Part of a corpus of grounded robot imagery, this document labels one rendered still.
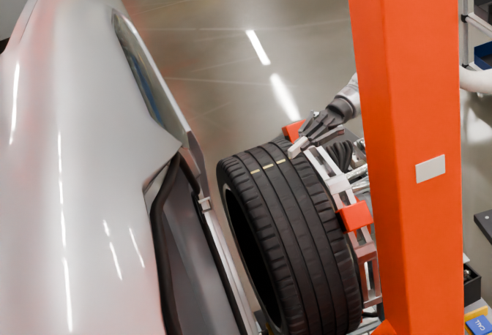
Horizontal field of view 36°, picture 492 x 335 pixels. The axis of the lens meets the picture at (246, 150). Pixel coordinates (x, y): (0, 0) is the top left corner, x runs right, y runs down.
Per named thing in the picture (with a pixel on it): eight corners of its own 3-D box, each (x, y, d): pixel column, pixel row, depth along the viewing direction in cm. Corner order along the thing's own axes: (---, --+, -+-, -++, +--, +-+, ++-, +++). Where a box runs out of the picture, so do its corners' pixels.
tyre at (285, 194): (299, 393, 242) (230, 242, 286) (364, 365, 246) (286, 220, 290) (281, 281, 194) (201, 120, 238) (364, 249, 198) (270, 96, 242)
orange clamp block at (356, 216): (333, 212, 218) (340, 208, 209) (358, 202, 219) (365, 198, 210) (343, 234, 217) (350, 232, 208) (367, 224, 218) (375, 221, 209)
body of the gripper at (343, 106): (355, 123, 221) (334, 140, 217) (333, 110, 226) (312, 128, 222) (354, 104, 216) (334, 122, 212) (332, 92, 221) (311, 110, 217)
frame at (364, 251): (302, 238, 282) (280, 121, 250) (318, 232, 283) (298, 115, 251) (368, 343, 239) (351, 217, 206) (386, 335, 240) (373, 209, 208)
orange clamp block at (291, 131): (289, 153, 247) (280, 127, 246) (311, 145, 248) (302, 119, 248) (294, 153, 240) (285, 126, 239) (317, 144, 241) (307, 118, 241)
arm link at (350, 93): (344, 102, 229) (332, 113, 227) (343, 80, 223) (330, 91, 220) (367, 114, 224) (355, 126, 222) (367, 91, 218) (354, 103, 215)
